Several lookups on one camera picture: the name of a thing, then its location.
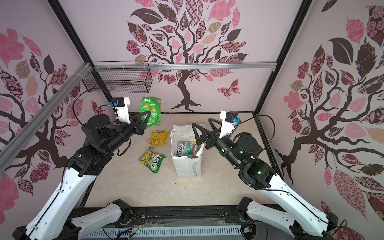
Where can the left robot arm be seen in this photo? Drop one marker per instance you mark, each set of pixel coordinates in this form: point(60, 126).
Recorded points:
point(102, 139)

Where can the green yellow snack bag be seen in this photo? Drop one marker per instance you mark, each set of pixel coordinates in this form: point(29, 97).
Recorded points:
point(152, 160)

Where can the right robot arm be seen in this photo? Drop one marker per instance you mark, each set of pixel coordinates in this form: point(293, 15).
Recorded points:
point(299, 219)

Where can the aluminium rail back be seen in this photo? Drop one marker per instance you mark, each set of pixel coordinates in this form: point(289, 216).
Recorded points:
point(199, 66)

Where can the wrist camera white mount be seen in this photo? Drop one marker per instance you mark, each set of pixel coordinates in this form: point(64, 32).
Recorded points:
point(121, 107)
point(229, 121)

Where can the white paper bag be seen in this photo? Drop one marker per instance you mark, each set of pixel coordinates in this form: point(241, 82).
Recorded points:
point(186, 168)

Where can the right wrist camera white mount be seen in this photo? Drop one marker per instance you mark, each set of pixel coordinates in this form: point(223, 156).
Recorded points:
point(229, 121)

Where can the yellow chip bag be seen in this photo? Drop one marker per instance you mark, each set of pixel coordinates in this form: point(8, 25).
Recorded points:
point(158, 138)

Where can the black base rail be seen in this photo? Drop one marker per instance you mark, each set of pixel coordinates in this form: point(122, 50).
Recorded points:
point(189, 216)

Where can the black wire basket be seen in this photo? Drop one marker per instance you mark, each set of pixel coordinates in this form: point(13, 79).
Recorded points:
point(120, 76)

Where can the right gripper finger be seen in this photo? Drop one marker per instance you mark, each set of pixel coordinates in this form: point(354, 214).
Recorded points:
point(215, 125)
point(201, 133)

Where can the colourful snack bag in bag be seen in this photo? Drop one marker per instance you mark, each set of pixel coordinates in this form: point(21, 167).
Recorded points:
point(187, 149)

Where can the aluminium rail left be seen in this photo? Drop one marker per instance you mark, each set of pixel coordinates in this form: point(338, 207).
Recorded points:
point(11, 150)

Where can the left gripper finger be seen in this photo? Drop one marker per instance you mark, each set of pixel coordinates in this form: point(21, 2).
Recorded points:
point(138, 115)
point(142, 124)

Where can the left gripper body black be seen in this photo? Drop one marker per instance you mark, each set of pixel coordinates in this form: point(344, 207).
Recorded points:
point(134, 124)

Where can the aluminium rail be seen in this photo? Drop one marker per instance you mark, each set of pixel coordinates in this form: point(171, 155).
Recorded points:
point(11, 150)
point(199, 66)

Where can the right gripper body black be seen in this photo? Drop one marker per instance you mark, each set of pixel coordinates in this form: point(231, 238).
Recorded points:
point(214, 137)

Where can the white slotted cable duct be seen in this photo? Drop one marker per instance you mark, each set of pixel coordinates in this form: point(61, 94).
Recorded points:
point(168, 233)

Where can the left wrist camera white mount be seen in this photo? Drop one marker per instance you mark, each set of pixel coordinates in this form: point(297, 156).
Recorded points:
point(121, 107)

